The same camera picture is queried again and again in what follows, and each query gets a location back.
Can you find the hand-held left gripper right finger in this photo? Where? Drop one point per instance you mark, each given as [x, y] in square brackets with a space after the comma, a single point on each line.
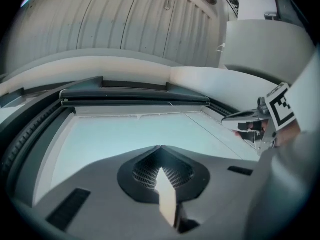
[220, 191]

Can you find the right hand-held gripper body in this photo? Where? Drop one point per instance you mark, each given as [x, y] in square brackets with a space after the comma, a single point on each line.
[280, 109]

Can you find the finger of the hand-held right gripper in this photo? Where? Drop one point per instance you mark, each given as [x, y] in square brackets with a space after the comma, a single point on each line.
[250, 119]
[247, 113]

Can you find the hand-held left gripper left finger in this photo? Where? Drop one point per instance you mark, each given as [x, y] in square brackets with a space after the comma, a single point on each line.
[100, 196]

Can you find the person's right forearm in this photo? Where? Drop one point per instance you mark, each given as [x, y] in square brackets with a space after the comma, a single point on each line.
[287, 136]

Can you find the person's right hand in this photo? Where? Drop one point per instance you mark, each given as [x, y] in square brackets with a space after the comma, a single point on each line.
[256, 127]

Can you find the white partition panel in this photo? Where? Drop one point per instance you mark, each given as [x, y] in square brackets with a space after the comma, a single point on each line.
[262, 41]

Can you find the dark window frame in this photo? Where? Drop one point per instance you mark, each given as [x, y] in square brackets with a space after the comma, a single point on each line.
[25, 134]

